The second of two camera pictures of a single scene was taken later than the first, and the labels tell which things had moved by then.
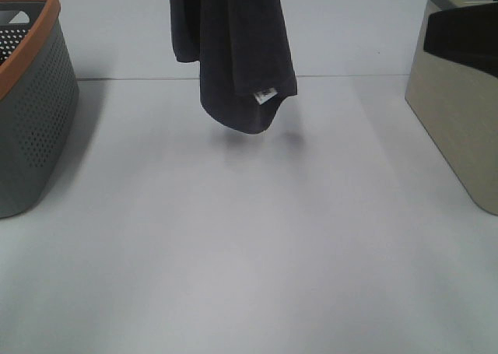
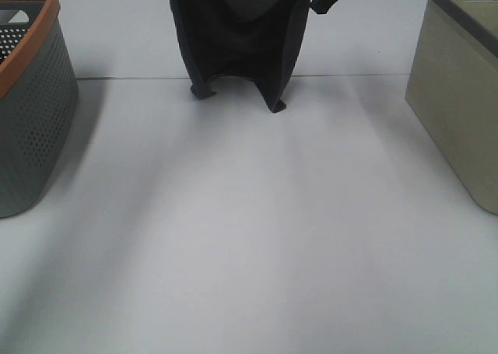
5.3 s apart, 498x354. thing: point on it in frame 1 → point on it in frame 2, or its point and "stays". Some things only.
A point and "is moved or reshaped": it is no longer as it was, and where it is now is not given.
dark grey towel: x=238 y=31 is moved or reshaped
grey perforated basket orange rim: x=39 y=96 stays
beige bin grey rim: x=452 y=85 stays
